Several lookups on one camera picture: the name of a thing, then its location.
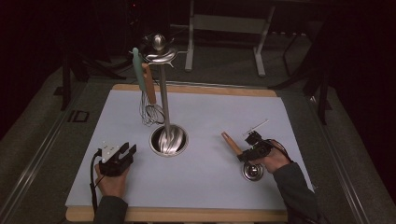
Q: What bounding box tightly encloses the wooden handle steel spoon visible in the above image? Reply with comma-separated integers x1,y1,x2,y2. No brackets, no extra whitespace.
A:
220,131,264,183

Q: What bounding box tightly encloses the white metal frame stand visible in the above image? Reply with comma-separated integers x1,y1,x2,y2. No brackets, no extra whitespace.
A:
169,0,276,78

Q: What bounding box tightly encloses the person's right hand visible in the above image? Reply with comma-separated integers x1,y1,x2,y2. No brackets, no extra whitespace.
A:
248,139,293,175

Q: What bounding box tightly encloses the green handle wire whisk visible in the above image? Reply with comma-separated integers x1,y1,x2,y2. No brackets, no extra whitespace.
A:
132,47,159,128

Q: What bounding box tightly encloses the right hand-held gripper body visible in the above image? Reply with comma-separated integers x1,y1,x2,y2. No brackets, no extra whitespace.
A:
242,119,276,162

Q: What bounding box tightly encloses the black metal stand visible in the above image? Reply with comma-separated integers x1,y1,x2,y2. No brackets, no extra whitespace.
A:
268,29,333,126
53,46,127,112

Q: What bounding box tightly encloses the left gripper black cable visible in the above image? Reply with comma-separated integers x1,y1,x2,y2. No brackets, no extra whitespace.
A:
89,148,105,213

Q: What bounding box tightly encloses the white table sheet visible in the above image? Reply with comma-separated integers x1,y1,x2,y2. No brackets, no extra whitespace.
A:
64,89,315,210

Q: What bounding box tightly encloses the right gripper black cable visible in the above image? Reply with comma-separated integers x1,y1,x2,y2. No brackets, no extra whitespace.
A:
268,138,294,163

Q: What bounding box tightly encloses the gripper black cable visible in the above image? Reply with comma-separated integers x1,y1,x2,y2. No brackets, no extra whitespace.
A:
89,148,105,213
268,138,294,163

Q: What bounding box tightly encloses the wooden handle mesh strainer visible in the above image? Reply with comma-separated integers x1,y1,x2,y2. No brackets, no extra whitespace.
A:
141,63,166,126

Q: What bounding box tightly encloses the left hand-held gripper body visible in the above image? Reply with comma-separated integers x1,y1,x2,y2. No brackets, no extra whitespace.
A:
97,141,135,178

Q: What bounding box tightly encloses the steel utensil rack stand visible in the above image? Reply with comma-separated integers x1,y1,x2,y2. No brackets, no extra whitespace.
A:
138,33,190,158

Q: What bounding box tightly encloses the person's left hand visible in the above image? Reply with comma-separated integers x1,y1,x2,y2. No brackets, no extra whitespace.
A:
94,162,133,199

